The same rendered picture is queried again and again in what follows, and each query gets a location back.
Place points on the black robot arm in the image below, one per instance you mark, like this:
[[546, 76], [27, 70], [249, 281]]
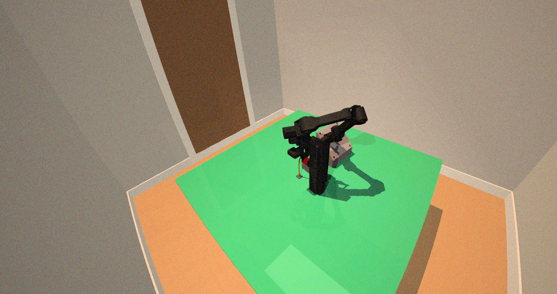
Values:
[[304, 126]]

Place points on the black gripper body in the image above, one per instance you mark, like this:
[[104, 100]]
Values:
[[303, 144]]

